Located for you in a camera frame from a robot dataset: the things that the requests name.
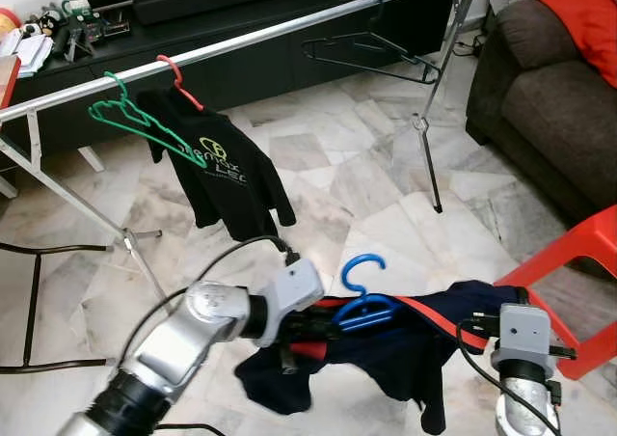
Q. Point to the stack of white papers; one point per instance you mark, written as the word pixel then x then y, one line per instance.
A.
pixel 24 55

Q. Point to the red pillow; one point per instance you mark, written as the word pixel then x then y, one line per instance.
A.
pixel 578 12

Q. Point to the red plastic chair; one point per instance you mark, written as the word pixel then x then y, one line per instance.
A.
pixel 578 253

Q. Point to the orange ball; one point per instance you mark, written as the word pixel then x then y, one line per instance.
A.
pixel 8 18

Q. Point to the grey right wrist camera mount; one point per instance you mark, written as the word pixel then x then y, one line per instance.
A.
pixel 525 335

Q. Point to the black hanger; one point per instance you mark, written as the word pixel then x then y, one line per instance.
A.
pixel 415 55

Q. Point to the black television cabinet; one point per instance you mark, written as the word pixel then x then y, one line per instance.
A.
pixel 241 79

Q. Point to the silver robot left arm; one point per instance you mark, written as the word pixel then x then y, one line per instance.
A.
pixel 183 344

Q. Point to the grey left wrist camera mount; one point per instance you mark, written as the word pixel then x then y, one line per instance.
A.
pixel 294 291

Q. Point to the silver metal clothes rack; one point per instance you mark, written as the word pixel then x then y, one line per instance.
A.
pixel 289 31

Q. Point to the black shirt with green logo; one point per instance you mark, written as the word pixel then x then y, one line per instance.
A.
pixel 231 190

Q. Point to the red hanger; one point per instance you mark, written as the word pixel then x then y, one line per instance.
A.
pixel 188 94

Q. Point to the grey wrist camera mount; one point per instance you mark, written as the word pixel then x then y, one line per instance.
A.
pixel 294 291
pixel 525 335

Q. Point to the brown fabric sofa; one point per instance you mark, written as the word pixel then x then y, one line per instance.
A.
pixel 549 118

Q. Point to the small black tripod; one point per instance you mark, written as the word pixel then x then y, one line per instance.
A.
pixel 72 39

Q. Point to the navy garment with red stripe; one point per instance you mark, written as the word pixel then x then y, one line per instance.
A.
pixel 405 359

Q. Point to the blue plastic hanger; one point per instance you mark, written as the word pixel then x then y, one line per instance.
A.
pixel 366 313

